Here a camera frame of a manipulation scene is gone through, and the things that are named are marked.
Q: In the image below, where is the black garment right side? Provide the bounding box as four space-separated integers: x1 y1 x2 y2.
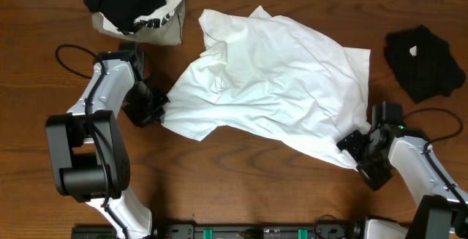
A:
384 25 467 104

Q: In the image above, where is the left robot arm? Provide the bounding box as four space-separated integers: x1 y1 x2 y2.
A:
45 46 169 238

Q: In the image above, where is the white printed t-shirt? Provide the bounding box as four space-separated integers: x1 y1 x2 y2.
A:
163 7 371 169

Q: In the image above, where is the white black-print garment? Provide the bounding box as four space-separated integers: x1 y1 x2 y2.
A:
99 0 189 36

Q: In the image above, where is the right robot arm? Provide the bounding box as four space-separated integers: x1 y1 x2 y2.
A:
336 124 467 238

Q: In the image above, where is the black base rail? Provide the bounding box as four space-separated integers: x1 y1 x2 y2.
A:
70 220 362 239

